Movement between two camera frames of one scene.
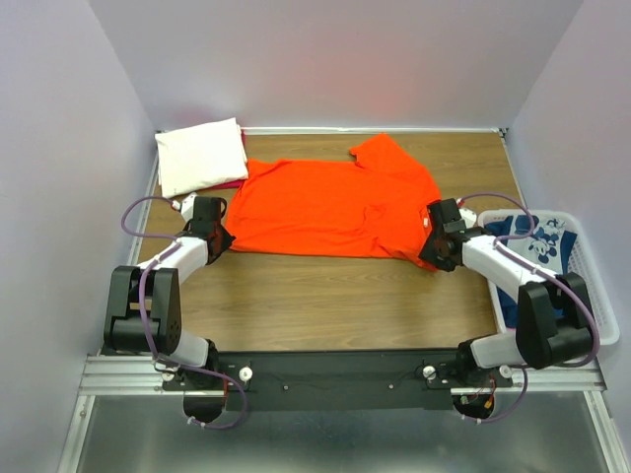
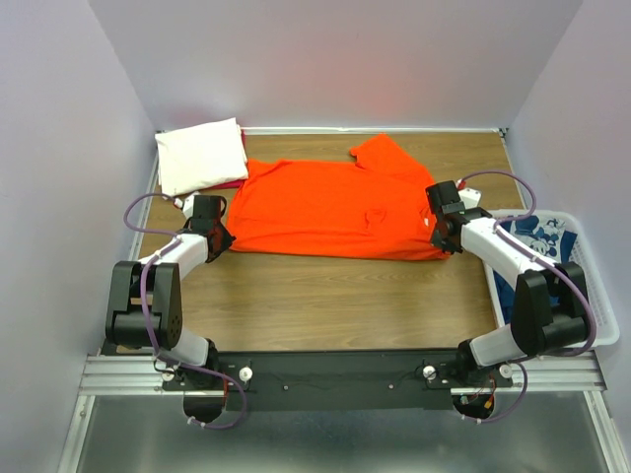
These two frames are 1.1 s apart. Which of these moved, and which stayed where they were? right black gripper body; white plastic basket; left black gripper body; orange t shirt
Moved: right black gripper body
Stayed: white plastic basket; left black gripper body; orange t shirt
